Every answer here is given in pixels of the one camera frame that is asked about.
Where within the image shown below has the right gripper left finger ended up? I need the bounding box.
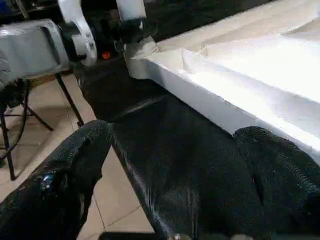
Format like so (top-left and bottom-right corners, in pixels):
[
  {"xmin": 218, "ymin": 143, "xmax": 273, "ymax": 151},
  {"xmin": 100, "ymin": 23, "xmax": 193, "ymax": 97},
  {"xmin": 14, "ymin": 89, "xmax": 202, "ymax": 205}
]
[{"xmin": 0, "ymin": 119, "xmax": 113, "ymax": 240}]

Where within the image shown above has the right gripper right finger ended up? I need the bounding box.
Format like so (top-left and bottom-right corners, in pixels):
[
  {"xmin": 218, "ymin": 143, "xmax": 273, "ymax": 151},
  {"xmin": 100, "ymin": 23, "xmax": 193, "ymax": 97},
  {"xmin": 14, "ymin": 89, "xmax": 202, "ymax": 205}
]
[{"xmin": 232, "ymin": 126, "xmax": 320, "ymax": 240}]

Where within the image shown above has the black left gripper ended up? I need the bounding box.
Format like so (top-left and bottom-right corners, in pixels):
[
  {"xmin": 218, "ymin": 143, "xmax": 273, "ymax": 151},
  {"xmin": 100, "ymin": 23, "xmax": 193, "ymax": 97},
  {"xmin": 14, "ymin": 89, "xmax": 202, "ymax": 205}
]
[{"xmin": 94, "ymin": 14, "xmax": 155, "ymax": 62}]

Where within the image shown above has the white plastic table top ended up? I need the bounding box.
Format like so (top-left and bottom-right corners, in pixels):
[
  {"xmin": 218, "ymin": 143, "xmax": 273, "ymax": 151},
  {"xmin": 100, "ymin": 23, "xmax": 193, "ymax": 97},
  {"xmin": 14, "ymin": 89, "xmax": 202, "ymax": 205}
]
[{"xmin": 127, "ymin": 0, "xmax": 320, "ymax": 166}]

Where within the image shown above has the black floor stand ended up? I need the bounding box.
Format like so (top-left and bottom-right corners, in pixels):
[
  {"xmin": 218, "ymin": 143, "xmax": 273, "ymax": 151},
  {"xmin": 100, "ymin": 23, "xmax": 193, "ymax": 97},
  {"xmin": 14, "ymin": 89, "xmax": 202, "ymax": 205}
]
[{"xmin": 0, "ymin": 72, "xmax": 85, "ymax": 181}]

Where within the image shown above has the black mat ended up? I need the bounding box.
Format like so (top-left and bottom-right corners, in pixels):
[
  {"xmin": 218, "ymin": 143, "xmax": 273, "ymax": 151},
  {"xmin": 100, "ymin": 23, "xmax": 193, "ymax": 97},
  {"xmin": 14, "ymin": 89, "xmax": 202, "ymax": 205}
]
[{"xmin": 74, "ymin": 0, "xmax": 320, "ymax": 240}]

